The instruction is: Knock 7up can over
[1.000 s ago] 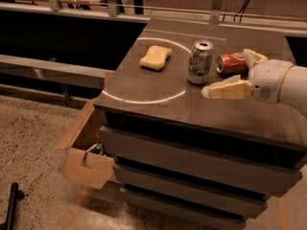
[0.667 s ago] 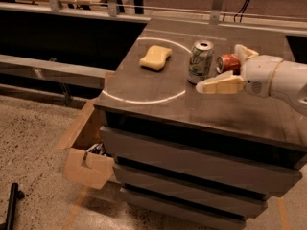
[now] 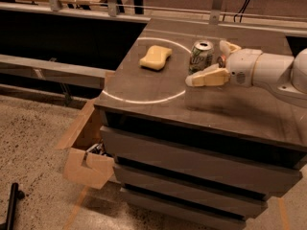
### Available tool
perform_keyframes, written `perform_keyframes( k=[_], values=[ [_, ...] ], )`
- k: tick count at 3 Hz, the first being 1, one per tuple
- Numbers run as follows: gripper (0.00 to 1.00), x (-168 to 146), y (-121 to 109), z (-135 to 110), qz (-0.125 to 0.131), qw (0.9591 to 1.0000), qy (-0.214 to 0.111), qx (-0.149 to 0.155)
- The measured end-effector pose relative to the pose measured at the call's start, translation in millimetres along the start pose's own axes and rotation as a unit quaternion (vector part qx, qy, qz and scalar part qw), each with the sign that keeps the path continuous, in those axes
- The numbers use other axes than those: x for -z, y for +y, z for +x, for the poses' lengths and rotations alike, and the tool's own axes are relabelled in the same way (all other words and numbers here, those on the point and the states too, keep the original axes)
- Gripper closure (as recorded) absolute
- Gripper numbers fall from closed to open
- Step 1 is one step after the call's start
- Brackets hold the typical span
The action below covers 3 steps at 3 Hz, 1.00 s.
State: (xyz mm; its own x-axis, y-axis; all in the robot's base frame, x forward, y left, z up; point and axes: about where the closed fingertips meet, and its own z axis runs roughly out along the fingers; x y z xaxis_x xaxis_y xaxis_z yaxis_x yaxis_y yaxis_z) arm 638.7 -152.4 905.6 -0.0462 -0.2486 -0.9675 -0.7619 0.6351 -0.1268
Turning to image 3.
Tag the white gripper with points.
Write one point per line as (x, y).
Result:
(244, 66)

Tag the green white 7up can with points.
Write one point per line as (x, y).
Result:
(201, 56)

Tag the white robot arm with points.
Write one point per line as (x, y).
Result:
(285, 77)

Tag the orange soda can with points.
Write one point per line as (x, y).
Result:
(221, 61)

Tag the yellow sponge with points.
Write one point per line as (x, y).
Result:
(155, 57)

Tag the grey drawer cabinet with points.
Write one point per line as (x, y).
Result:
(211, 155)

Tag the brown cardboard box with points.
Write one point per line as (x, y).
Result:
(87, 162)

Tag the black pole on floor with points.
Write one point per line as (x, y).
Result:
(15, 195)

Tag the metal railing frame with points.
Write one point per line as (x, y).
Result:
(84, 45)

